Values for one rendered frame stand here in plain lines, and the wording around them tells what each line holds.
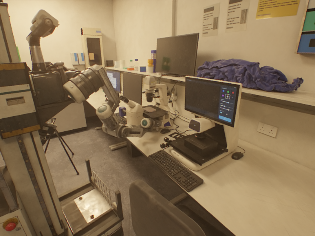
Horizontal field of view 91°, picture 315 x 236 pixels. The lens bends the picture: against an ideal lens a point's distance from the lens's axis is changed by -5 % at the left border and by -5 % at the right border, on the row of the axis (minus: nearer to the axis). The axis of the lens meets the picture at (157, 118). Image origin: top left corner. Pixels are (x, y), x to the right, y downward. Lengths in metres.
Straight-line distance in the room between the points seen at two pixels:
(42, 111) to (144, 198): 0.70
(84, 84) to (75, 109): 2.71
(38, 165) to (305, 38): 1.85
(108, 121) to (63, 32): 3.20
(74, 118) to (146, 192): 3.05
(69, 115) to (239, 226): 3.26
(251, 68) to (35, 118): 1.37
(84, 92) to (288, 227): 1.16
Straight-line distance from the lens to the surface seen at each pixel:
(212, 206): 1.00
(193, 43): 1.82
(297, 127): 1.51
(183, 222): 0.64
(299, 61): 1.60
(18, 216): 1.13
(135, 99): 2.10
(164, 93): 1.77
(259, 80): 1.34
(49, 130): 1.47
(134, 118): 1.58
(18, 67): 0.97
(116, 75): 2.86
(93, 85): 0.89
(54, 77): 1.01
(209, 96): 1.16
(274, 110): 1.53
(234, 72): 1.44
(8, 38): 1.02
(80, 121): 3.67
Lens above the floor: 1.48
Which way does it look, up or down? 21 degrees down
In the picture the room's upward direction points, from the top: straight up
